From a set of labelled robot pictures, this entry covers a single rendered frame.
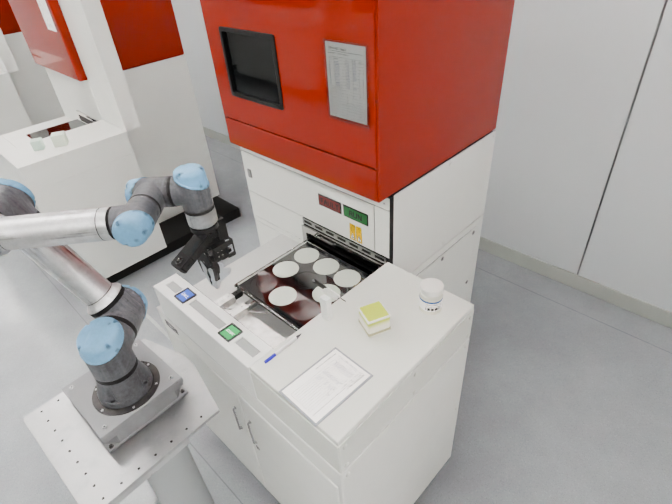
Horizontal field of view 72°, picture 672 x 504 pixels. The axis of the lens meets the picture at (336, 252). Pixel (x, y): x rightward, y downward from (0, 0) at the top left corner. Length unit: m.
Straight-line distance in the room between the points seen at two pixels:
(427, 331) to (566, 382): 1.37
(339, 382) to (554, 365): 1.65
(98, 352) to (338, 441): 0.65
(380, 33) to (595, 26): 1.54
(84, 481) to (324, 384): 0.68
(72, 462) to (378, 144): 1.22
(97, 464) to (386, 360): 0.83
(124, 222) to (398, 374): 0.78
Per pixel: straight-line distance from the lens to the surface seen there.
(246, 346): 1.42
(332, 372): 1.29
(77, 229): 1.13
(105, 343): 1.35
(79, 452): 1.56
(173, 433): 1.47
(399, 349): 1.35
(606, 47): 2.66
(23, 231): 1.19
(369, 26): 1.29
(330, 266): 1.73
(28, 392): 3.07
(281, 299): 1.62
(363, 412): 1.22
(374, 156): 1.40
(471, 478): 2.26
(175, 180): 1.15
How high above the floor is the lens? 1.98
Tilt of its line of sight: 37 degrees down
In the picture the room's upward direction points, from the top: 5 degrees counter-clockwise
